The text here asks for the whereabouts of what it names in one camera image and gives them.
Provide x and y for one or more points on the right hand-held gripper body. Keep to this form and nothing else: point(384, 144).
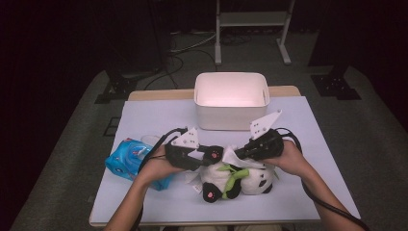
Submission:
point(266, 146)

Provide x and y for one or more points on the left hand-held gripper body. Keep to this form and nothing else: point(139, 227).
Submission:
point(183, 157)

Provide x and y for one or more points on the white wet wipe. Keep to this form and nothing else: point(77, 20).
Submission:
point(229, 155)

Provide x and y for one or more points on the panda plush toy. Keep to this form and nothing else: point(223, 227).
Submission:
point(218, 174)

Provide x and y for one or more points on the white plastic storage bin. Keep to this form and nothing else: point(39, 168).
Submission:
point(231, 118)

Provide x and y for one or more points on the blue wet wipes pack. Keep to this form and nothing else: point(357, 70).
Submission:
point(120, 162)

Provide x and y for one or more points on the person's left hand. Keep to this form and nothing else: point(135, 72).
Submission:
point(155, 166)

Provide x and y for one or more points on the person's right hand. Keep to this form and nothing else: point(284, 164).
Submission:
point(292, 160)

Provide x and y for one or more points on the black floor outlet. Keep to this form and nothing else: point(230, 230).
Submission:
point(112, 126)

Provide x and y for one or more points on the black metal stand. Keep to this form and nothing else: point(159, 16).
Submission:
point(118, 86)
point(335, 86)

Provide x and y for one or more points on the white metal stand frame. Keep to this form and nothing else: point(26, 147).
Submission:
point(253, 18)

